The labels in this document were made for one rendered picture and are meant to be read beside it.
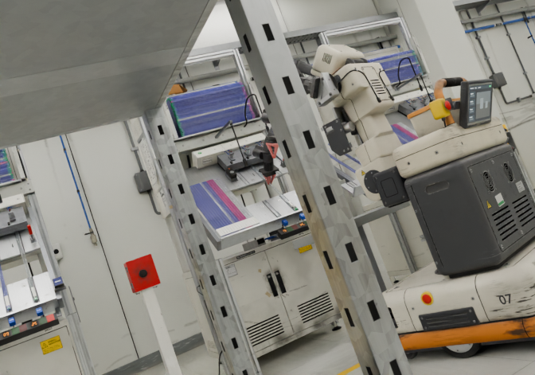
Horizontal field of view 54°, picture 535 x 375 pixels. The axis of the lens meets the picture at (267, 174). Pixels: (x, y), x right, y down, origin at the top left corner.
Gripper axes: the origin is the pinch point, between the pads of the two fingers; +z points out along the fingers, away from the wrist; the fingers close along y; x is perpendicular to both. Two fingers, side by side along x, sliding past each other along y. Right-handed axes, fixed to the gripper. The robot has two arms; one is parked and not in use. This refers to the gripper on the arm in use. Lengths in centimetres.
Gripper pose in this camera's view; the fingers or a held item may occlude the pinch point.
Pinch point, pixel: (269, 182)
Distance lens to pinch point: 307.3
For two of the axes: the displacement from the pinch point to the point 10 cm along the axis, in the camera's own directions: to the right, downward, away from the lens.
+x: 5.1, 3.9, -7.7
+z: 0.4, 8.8, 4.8
